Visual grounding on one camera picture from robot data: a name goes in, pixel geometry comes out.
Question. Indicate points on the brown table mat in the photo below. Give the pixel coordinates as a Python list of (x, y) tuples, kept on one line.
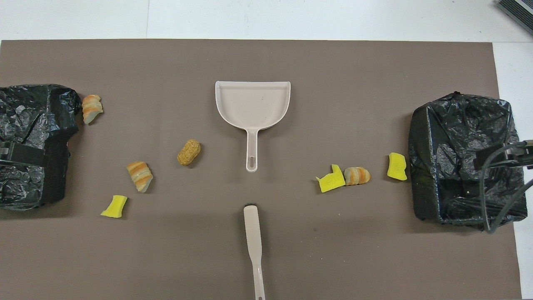
[(333, 254)]

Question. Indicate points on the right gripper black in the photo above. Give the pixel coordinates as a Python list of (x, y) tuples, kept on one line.
[(519, 153)]

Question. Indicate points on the orange striped bread piece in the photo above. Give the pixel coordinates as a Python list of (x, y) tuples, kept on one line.
[(357, 175), (91, 109), (140, 176)]

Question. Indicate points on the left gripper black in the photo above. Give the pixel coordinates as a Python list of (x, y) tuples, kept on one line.
[(3, 151)]

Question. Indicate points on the yellow green sponge piece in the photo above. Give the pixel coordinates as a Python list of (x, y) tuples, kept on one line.
[(115, 206)]

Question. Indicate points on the black bag-lined trash bin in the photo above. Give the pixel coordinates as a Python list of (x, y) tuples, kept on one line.
[(25, 108), (454, 125)]

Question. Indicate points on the brown peanut-shaped bread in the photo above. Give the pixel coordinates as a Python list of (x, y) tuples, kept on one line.
[(188, 152)]

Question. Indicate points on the grey ribbed device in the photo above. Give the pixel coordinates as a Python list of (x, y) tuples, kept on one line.
[(518, 10)]

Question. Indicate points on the beige hand brush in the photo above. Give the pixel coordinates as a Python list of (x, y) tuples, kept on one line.
[(252, 233)]

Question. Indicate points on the notched yellow sponge piece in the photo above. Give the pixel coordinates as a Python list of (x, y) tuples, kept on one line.
[(332, 182)]

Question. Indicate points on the beige plastic dustpan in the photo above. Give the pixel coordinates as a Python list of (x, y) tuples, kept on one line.
[(250, 104)]

